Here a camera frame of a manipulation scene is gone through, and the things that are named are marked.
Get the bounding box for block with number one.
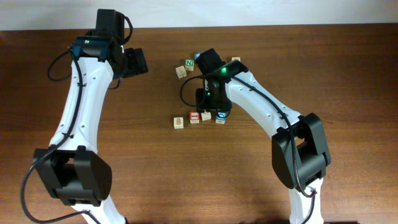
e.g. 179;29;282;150
175;65;187;78

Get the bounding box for black cable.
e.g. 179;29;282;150
19;46;100;224
179;73;317;224

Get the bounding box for red letter I block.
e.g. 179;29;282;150
190;111;200;124

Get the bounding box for left black cable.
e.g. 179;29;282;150
19;46;100;224

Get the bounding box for blue letter D block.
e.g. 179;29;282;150
215;112;226;124

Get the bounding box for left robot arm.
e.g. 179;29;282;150
32;9;149;223

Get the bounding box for ice cream cone block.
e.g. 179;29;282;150
201;112;211;121

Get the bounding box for right black cable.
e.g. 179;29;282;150
179;73;317;224

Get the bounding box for green letter N block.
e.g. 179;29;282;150
185;59;195;71

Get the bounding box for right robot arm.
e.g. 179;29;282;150
195;49;331;223

